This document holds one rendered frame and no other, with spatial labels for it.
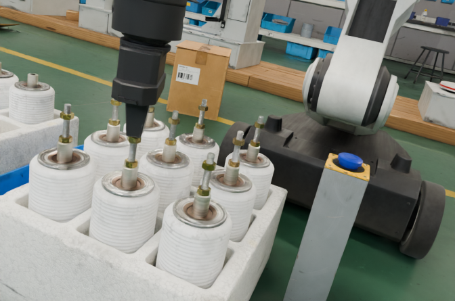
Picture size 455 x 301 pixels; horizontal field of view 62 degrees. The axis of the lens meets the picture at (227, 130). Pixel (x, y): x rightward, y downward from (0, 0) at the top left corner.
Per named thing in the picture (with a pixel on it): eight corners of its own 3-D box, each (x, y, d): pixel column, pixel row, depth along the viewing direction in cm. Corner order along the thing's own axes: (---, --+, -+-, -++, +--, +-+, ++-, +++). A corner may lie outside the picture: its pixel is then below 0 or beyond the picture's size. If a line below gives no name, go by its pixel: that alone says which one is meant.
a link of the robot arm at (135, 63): (116, 76, 56) (124, -8, 52) (181, 88, 57) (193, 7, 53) (91, 98, 44) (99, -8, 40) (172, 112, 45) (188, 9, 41)
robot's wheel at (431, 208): (397, 229, 111) (422, 169, 104) (415, 236, 109) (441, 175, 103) (398, 267, 93) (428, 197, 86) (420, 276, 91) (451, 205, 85)
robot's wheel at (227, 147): (233, 170, 127) (246, 114, 121) (247, 174, 126) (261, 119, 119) (208, 192, 110) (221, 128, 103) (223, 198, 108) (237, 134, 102)
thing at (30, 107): (32, 145, 100) (34, 79, 95) (59, 156, 98) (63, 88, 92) (-2, 155, 92) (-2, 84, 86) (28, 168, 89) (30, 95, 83)
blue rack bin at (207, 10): (214, 15, 597) (217, 1, 590) (235, 20, 585) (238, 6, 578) (199, 13, 553) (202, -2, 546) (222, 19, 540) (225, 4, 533)
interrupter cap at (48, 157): (88, 151, 64) (89, 147, 63) (91, 172, 57) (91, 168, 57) (38, 149, 60) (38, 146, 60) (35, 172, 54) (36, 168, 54)
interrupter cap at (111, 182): (126, 205, 50) (126, 201, 50) (89, 182, 54) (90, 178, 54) (164, 188, 57) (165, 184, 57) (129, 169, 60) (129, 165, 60)
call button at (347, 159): (336, 160, 65) (340, 149, 64) (359, 168, 64) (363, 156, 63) (334, 168, 61) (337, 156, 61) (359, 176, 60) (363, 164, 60)
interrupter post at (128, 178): (127, 191, 54) (130, 171, 53) (116, 184, 55) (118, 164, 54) (139, 187, 56) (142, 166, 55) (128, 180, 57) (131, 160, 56)
